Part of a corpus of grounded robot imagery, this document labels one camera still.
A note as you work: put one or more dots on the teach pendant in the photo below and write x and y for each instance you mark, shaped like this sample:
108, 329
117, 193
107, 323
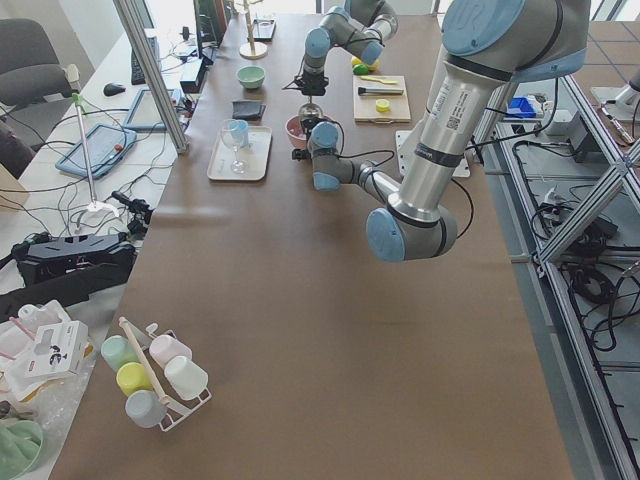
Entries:
107, 146
143, 114

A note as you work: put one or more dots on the steel muddler black tip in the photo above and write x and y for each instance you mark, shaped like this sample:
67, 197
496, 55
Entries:
371, 91

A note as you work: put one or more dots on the black computer mouse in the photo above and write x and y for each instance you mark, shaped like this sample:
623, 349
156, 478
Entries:
112, 89

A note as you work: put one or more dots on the metal ice scoop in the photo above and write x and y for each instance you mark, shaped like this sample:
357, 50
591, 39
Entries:
309, 109

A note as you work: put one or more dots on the white wire cup rack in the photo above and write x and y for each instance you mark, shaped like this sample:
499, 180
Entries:
178, 410

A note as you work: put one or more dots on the near teach pendant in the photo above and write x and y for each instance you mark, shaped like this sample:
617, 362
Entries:
107, 146

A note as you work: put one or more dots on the green bowl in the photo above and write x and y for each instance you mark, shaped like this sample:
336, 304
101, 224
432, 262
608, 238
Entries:
251, 77

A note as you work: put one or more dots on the white rack cup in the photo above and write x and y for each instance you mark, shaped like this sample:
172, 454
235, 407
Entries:
186, 377

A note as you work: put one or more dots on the wooden cutting board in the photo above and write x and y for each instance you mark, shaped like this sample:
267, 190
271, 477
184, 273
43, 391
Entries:
364, 106

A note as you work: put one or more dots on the folded grey cloth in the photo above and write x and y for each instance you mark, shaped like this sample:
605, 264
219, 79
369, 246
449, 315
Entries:
248, 110

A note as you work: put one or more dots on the light blue plastic cup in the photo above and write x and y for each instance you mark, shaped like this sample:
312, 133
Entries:
240, 133

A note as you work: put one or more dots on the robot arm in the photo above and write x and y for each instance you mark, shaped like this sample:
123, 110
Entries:
359, 27
485, 45

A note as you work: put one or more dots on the pile of clear ice cubes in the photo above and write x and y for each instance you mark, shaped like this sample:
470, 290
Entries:
298, 131

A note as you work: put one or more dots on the grey blue rack cup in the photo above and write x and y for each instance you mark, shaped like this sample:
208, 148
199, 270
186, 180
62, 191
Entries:
144, 408

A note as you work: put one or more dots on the half lemon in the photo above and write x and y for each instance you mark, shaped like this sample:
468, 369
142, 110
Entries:
382, 105

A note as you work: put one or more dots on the far teach pendant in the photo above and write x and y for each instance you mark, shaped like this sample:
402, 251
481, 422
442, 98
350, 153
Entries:
143, 114

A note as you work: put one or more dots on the black monitor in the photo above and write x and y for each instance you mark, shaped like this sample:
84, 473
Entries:
211, 17

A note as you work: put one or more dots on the clear wine glass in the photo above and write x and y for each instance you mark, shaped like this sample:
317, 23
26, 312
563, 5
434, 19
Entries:
238, 164

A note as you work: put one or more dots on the cream rabbit serving tray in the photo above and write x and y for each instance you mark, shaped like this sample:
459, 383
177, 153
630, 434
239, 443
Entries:
254, 155

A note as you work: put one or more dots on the wooden mug tree stand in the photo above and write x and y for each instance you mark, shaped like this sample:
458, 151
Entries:
251, 49

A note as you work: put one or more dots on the pink bowl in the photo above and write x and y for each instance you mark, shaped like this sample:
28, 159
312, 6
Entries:
315, 131

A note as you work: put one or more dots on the pink rack cup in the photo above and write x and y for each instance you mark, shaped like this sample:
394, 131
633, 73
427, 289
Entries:
164, 348

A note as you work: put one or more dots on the aluminium frame post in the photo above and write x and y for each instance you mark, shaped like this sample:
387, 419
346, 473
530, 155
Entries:
132, 23

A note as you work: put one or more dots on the black office chair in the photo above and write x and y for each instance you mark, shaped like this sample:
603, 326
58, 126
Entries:
35, 91

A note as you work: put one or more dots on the yellow plastic knife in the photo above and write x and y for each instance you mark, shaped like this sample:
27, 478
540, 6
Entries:
380, 80

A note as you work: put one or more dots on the green rack cup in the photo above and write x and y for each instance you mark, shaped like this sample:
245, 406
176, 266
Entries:
116, 352

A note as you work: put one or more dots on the yellow rack cup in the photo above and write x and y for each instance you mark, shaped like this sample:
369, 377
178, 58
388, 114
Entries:
132, 377

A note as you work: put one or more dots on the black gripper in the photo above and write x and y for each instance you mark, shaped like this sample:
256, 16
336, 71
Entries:
310, 121
313, 84

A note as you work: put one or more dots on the upper yellow lemon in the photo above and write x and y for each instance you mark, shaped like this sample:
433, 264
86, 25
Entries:
374, 66

